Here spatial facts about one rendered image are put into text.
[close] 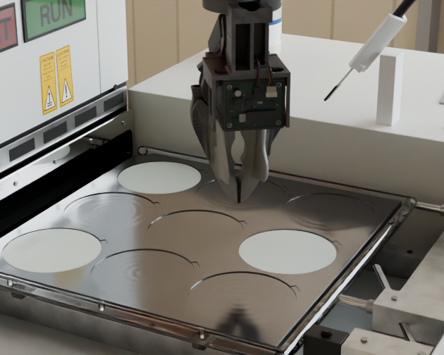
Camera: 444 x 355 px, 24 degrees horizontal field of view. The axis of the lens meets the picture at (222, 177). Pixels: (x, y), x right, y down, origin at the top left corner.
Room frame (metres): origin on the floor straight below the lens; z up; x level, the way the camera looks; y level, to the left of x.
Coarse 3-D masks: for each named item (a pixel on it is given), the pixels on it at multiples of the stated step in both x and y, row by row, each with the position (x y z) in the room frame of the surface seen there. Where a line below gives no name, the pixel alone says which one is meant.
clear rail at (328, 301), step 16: (400, 208) 1.03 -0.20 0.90; (400, 224) 1.01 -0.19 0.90; (384, 240) 0.96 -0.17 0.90; (368, 256) 0.92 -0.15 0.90; (352, 272) 0.89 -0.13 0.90; (336, 288) 0.85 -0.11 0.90; (320, 304) 0.82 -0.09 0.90; (304, 320) 0.79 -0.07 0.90; (320, 320) 0.80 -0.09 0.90; (288, 352) 0.74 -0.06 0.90
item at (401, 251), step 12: (384, 252) 1.03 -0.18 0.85; (396, 252) 1.03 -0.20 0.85; (408, 252) 1.03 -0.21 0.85; (420, 252) 1.03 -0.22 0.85; (372, 264) 1.04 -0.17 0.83; (384, 264) 1.03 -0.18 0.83; (396, 264) 1.03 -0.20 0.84; (408, 264) 1.02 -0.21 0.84; (396, 276) 1.03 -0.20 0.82; (408, 276) 1.02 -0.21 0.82
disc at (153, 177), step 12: (132, 168) 1.16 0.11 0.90; (144, 168) 1.16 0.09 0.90; (156, 168) 1.16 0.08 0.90; (168, 168) 1.16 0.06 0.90; (180, 168) 1.16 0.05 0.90; (192, 168) 1.16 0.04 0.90; (120, 180) 1.12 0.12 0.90; (132, 180) 1.12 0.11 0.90; (144, 180) 1.12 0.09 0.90; (156, 180) 1.12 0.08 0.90; (168, 180) 1.12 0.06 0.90; (180, 180) 1.12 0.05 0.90; (192, 180) 1.12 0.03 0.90; (144, 192) 1.08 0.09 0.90; (156, 192) 1.08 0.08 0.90; (168, 192) 1.08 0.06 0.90
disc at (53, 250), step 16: (16, 240) 0.96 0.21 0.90; (32, 240) 0.96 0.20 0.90; (48, 240) 0.96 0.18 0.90; (64, 240) 0.96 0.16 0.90; (80, 240) 0.96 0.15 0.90; (96, 240) 0.96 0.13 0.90; (16, 256) 0.92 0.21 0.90; (32, 256) 0.92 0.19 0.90; (48, 256) 0.92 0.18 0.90; (64, 256) 0.92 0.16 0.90; (80, 256) 0.92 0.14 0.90; (96, 256) 0.92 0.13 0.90; (48, 272) 0.89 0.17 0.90
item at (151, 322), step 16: (0, 288) 0.87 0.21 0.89; (16, 288) 0.86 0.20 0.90; (32, 288) 0.86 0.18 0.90; (48, 288) 0.85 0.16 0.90; (64, 304) 0.84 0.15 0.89; (80, 304) 0.83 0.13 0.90; (96, 304) 0.82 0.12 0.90; (112, 304) 0.82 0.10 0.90; (128, 320) 0.80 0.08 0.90; (144, 320) 0.80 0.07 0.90; (160, 320) 0.79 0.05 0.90; (176, 336) 0.78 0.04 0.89; (192, 336) 0.77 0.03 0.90; (208, 336) 0.77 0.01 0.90; (224, 336) 0.77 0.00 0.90; (240, 352) 0.75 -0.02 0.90; (256, 352) 0.75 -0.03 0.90; (272, 352) 0.74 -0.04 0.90
